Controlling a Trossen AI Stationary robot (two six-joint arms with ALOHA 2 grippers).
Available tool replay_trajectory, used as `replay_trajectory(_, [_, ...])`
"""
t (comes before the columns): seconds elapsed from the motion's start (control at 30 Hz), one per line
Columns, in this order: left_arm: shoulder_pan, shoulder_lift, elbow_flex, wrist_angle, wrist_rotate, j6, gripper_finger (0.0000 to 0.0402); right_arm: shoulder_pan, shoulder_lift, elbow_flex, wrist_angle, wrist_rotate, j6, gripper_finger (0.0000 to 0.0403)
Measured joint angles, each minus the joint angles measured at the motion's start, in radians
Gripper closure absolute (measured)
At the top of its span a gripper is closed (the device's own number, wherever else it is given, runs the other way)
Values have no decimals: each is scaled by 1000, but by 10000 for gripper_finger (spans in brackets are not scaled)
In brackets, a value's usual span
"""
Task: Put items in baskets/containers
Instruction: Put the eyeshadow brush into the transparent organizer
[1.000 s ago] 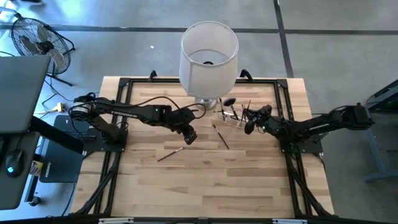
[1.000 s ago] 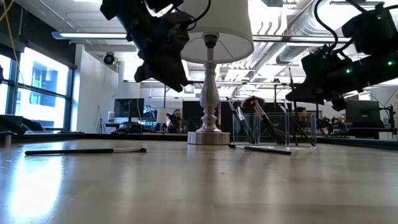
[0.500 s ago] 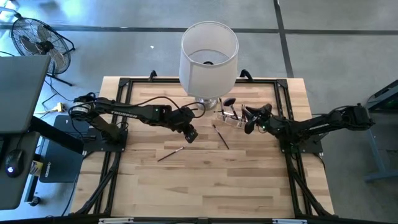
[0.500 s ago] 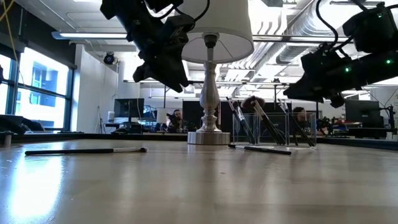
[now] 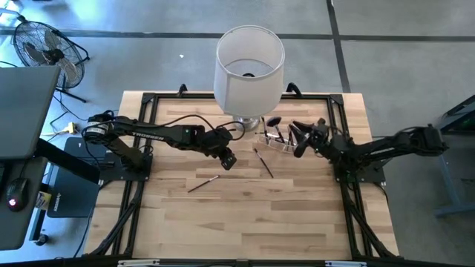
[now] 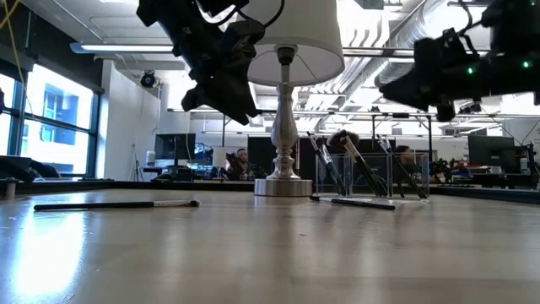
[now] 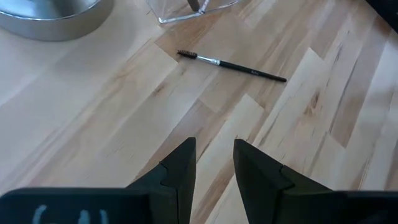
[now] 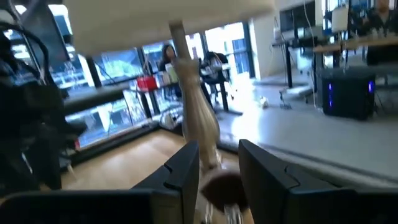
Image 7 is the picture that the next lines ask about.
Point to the white shade silver table lamp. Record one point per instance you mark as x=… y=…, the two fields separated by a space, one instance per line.
x=46 y=21

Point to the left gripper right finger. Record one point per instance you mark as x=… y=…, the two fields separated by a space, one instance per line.
x=273 y=199

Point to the clear acrylic organizer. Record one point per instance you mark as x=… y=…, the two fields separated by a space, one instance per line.
x=174 y=12

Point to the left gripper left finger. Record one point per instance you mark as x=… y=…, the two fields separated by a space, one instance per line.
x=168 y=199

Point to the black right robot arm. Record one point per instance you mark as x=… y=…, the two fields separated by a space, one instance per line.
x=387 y=11

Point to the black spoolie brow brush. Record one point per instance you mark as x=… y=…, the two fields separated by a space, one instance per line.
x=248 y=70

